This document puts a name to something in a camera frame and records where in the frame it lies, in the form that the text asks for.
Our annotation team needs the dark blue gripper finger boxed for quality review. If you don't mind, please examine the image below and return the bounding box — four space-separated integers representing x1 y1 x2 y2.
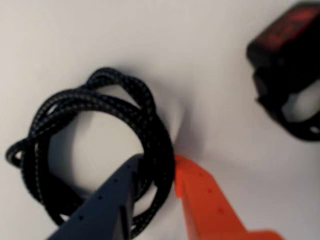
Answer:
48 154 144 240

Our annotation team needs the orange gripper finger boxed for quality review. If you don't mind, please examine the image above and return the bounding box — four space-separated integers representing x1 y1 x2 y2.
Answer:
174 154 285 240

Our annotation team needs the black braided USB cable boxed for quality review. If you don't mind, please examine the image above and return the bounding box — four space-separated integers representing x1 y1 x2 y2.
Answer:
4 66 176 237

